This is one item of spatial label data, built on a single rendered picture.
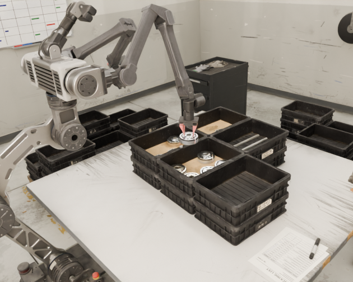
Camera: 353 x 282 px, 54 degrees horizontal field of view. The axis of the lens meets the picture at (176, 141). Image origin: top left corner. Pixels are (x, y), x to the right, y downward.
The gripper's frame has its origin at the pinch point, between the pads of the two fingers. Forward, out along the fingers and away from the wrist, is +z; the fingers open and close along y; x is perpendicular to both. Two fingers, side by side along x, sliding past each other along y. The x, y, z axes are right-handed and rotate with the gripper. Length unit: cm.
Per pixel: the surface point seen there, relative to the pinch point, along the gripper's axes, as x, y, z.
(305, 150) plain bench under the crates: -49, -74, 32
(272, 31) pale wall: -363, -74, 7
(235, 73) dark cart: -190, -25, 20
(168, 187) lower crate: 13.8, 9.8, 26.5
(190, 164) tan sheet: -3.4, -0.6, 21.3
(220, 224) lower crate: 41, -20, 27
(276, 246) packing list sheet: 45, -46, 33
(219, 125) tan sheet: -59, -15, 21
